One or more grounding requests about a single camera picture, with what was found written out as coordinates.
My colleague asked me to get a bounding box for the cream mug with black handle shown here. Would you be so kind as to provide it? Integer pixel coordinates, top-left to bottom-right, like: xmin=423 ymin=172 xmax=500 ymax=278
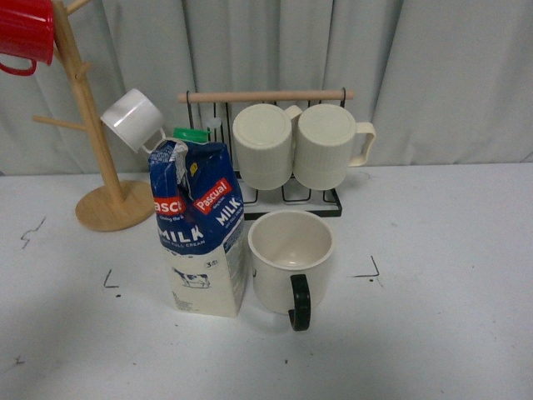
xmin=247 ymin=210 xmax=335 ymax=332

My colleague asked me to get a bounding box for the Pascual milk carton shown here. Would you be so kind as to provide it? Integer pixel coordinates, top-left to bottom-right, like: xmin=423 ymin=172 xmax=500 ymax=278
xmin=148 ymin=138 xmax=247 ymax=318

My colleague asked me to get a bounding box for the left cream ribbed mug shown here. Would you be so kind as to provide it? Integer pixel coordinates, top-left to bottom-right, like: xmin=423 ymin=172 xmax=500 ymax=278
xmin=233 ymin=104 xmax=302 ymax=190

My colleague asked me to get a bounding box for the cream ribbed mug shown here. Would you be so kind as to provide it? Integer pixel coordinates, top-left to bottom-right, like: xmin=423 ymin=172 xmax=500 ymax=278
xmin=293 ymin=103 xmax=376 ymax=191
xmin=233 ymin=104 xmax=302 ymax=190

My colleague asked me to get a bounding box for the right cream ribbed mug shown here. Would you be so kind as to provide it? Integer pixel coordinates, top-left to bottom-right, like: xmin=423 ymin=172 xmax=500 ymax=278
xmin=293 ymin=103 xmax=376 ymax=191

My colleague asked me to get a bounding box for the white mug on tree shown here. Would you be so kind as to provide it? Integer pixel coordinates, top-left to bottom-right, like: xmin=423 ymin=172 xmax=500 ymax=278
xmin=101 ymin=88 xmax=166 ymax=154

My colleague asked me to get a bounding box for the wooden mug tree stand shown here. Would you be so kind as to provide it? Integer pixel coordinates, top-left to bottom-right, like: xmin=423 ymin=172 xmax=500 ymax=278
xmin=32 ymin=1 xmax=154 ymax=232

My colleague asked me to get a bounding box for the grey curtain backdrop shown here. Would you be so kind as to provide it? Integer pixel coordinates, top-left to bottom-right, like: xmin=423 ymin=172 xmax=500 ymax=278
xmin=0 ymin=0 xmax=533 ymax=177

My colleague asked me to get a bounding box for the red mug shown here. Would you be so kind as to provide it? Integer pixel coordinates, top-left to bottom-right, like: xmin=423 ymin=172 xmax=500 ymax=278
xmin=1 ymin=0 xmax=55 ymax=77

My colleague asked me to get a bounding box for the black wire mug rack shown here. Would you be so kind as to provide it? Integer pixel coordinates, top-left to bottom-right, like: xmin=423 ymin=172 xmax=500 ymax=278
xmin=177 ymin=87 xmax=356 ymax=221

